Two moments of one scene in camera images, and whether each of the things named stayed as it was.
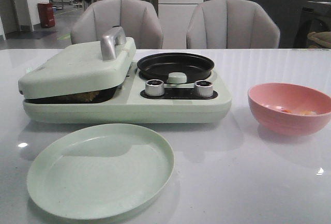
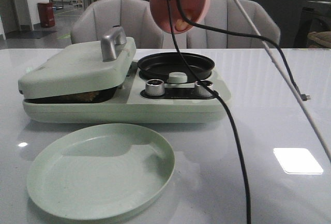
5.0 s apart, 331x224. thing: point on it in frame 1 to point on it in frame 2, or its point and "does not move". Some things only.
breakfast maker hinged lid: (81, 68) does not move
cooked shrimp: (306, 112) to (181, 25)
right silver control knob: (203, 88) does not move
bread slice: (82, 97) does not move
